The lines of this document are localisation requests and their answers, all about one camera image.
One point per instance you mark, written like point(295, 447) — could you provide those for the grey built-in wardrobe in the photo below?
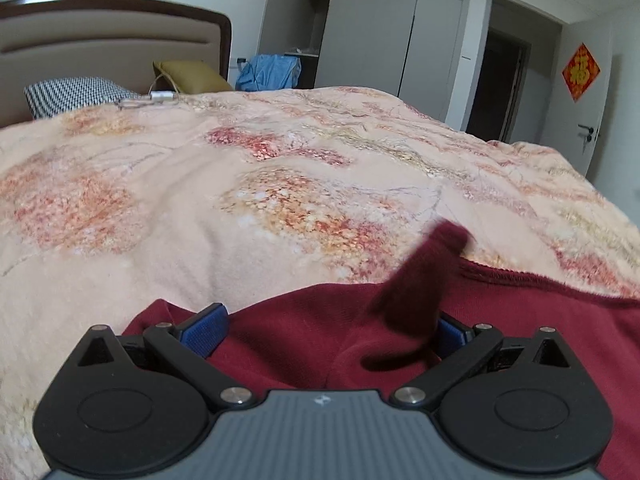
point(408, 48)

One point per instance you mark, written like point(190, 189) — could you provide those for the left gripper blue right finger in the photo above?
point(463, 351)

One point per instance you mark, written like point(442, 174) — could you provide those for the white room door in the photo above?
point(563, 115)

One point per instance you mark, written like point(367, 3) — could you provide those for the black white checked pillow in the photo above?
point(51, 97)

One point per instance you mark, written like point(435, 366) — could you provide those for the dark red sweater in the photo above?
point(375, 335)

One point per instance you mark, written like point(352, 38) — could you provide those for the black door handle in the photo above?
point(587, 134)

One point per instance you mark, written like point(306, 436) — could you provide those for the olive green pillow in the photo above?
point(188, 77)

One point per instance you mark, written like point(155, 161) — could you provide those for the white charger with cable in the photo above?
point(162, 91)

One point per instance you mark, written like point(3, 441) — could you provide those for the floral peach bed quilt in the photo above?
point(238, 197)

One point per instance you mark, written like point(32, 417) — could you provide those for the brown padded headboard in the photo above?
point(115, 39)

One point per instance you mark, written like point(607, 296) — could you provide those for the red fu door decoration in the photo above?
point(580, 72)

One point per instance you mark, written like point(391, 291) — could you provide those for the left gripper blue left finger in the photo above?
point(183, 349)

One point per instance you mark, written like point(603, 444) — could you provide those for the blue garment on chair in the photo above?
point(268, 72)

